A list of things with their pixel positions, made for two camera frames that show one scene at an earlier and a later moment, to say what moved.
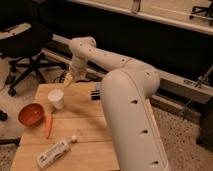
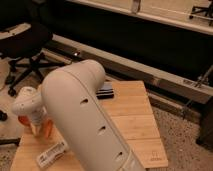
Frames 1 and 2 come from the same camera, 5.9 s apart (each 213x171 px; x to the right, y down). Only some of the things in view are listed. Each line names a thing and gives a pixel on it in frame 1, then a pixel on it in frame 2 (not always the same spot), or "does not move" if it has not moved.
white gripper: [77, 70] to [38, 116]
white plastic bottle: [55, 151] does not move
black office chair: [23, 39] does not move
